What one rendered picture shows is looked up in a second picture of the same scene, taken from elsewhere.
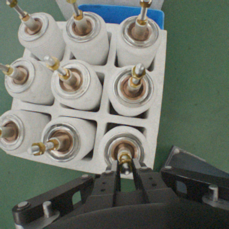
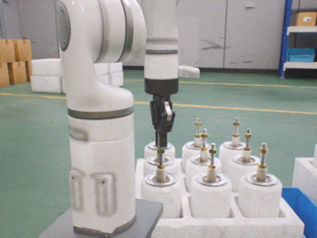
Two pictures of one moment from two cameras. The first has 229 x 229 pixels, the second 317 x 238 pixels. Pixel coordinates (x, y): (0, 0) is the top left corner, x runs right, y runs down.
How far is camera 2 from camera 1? 0.68 m
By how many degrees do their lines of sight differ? 73
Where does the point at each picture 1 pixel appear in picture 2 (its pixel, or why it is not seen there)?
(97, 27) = (249, 163)
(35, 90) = (190, 152)
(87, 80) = (206, 164)
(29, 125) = (166, 152)
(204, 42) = not seen: outside the picture
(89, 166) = (138, 192)
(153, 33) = (264, 182)
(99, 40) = (241, 167)
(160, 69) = (250, 221)
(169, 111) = not seen: outside the picture
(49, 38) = (230, 153)
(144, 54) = (243, 184)
